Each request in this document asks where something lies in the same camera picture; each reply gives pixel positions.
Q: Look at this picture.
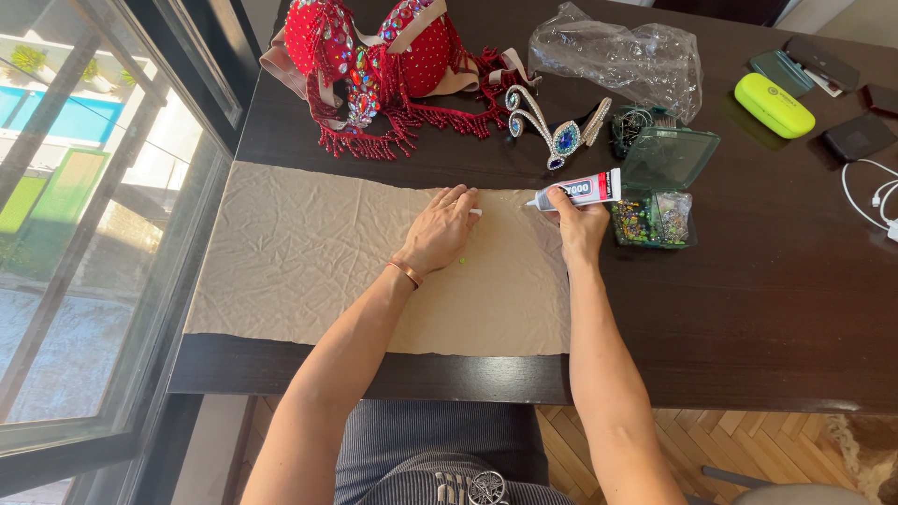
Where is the teal flat case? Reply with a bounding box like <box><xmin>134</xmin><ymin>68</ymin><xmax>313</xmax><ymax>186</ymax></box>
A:
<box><xmin>747</xmin><ymin>48</ymin><xmax>815</xmax><ymax>99</ymax></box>

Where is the person's left hand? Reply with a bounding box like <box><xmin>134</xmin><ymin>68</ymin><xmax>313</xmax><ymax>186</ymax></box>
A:
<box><xmin>396</xmin><ymin>184</ymin><xmax>485</xmax><ymax>279</ymax></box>

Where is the red beaded bra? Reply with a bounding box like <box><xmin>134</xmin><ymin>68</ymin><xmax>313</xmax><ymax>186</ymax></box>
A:
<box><xmin>259</xmin><ymin>0</ymin><xmax>543</xmax><ymax>161</ymax></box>

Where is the small clear bead bag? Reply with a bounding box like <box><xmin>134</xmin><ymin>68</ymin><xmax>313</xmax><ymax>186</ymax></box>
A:
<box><xmin>655</xmin><ymin>191</ymin><xmax>695</xmax><ymax>244</ymax></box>

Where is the beige fabric sheet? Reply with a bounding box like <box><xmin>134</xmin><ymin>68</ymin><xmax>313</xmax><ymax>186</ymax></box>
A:
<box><xmin>183</xmin><ymin>160</ymin><xmax>572</xmax><ymax>358</ymax></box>

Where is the black power bank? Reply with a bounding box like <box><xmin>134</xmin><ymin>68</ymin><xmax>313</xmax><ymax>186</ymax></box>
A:
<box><xmin>821</xmin><ymin>111</ymin><xmax>898</xmax><ymax>163</ymax></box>

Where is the copper bracelet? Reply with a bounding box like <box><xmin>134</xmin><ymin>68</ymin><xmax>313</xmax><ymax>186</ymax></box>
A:
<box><xmin>384</xmin><ymin>258</ymin><xmax>425</xmax><ymax>290</ymax></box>

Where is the lime green glasses case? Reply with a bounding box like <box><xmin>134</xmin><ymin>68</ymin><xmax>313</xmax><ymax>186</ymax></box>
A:
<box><xmin>733</xmin><ymin>72</ymin><xmax>817</xmax><ymax>140</ymax></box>

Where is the green plastic bead box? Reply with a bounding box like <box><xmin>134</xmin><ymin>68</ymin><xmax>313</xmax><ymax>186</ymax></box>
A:
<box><xmin>609</xmin><ymin>126</ymin><xmax>722</xmax><ymax>251</ymax></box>

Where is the rhinestone tiara with blue gems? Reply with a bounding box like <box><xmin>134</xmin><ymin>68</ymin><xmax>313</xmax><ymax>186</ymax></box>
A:
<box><xmin>504</xmin><ymin>85</ymin><xmax>613</xmax><ymax>171</ymax></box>

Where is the clear plastic bag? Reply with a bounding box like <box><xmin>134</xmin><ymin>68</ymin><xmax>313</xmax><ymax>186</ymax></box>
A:
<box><xmin>527</xmin><ymin>1</ymin><xmax>704</xmax><ymax>125</ymax></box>

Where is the dark window frame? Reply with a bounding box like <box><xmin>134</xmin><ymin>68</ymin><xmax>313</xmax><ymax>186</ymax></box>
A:
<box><xmin>0</xmin><ymin>0</ymin><xmax>262</xmax><ymax>505</ymax></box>

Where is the dark grey phone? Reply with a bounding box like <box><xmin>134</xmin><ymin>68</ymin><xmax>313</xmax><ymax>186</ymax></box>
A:
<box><xmin>783</xmin><ymin>35</ymin><xmax>862</xmax><ymax>94</ymax></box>

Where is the grey ribbed clothing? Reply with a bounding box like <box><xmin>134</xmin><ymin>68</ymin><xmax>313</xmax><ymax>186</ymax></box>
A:
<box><xmin>334</xmin><ymin>399</ymin><xmax>578</xmax><ymax>505</ymax></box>

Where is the person's right hand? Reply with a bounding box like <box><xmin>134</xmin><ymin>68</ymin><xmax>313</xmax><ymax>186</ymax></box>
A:
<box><xmin>543</xmin><ymin>185</ymin><xmax>612</xmax><ymax>265</ymax></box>

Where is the grey chair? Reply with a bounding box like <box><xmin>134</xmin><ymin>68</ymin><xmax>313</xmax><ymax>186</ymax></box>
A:
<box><xmin>700</xmin><ymin>466</ymin><xmax>872</xmax><ymax>505</ymax></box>

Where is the brown fur rug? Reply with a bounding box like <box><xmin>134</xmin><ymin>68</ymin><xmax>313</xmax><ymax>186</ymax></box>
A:
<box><xmin>824</xmin><ymin>413</ymin><xmax>898</xmax><ymax>503</ymax></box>

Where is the silver round pendant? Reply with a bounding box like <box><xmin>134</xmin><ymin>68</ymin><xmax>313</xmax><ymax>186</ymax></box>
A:
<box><xmin>466</xmin><ymin>470</ymin><xmax>511</xmax><ymax>505</ymax></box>

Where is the green plastic pin box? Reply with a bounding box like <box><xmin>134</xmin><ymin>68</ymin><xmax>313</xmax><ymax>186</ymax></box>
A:
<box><xmin>609</xmin><ymin>104</ymin><xmax>679</xmax><ymax>159</ymax></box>

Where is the dark red wallet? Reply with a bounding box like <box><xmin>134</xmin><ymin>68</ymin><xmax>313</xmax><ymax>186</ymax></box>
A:
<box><xmin>862</xmin><ymin>83</ymin><xmax>898</xmax><ymax>118</ymax></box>

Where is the white card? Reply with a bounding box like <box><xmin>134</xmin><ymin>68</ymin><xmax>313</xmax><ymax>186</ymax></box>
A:
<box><xmin>803</xmin><ymin>68</ymin><xmax>844</xmax><ymax>98</ymax></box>

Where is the white charging cable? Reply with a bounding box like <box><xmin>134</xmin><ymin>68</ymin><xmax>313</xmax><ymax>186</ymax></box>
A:
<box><xmin>841</xmin><ymin>158</ymin><xmax>898</xmax><ymax>244</ymax></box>

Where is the white glue tube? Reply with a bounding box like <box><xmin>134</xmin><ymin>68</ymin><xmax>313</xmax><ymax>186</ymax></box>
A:
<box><xmin>524</xmin><ymin>167</ymin><xmax>623</xmax><ymax>213</ymax></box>

